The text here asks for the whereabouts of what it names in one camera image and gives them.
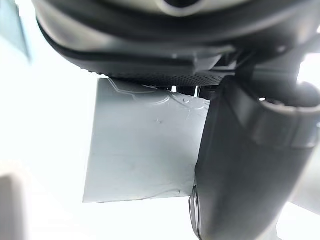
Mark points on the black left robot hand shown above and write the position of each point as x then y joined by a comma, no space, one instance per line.
155,50

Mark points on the pale grey cabinet panel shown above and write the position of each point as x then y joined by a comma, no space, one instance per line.
12,27

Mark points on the silver robot leg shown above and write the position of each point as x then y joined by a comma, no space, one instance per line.
140,145

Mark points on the light grey furniture edge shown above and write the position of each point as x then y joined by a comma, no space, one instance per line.
11,207

